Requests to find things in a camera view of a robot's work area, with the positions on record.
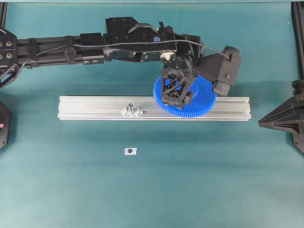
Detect silver aluminium extrusion rail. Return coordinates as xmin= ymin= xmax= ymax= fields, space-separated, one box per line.
xmin=57 ymin=96 xmax=251 ymax=122

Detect black left frame post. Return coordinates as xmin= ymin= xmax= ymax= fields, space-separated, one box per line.
xmin=0 ymin=2 xmax=8 ymax=28

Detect white marker sticker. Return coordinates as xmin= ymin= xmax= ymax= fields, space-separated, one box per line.
xmin=124 ymin=148 xmax=137 ymax=155

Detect left clear shaft mount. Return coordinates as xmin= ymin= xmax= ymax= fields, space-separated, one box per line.
xmin=121 ymin=103 xmax=143 ymax=118

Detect large blue plastic gear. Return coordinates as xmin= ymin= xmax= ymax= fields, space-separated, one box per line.
xmin=153 ymin=76 xmax=217 ymax=118

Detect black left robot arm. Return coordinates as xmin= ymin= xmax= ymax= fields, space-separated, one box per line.
xmin=0 ymin=17 xmax=203 ymax=108

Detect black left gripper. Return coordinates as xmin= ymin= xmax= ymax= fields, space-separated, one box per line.
xmin=161 ymin=33 xmax=204 ymax=108

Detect black camera cable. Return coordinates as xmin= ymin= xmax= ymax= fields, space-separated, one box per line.
xmin=16 ymin=39 xmax=232 ymax=72

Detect black right gripper lattice finger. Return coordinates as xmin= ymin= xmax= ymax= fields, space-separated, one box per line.
xmin=258 ymin=96 xmax=304 ymax=135

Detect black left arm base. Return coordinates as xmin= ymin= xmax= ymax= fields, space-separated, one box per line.
xmin=0 ymin=102 xmax=11 ymax=150

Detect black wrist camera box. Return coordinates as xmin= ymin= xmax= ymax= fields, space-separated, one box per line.
xmin=192 ymin=46 xmax=242 ymax=96

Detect black frame post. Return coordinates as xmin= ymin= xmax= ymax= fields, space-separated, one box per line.
xmin=291 ymin=1 xmax=304 ymax=79
xmin=0 ymin=2 xmax=8 ymax=28

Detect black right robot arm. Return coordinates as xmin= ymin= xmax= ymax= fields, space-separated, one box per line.
xmin=258 ymin=80 xmax=304 ymax=153

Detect black right frame post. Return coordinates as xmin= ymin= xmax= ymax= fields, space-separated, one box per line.
xmin=291 ymin=1 xmax=304 ymax=79

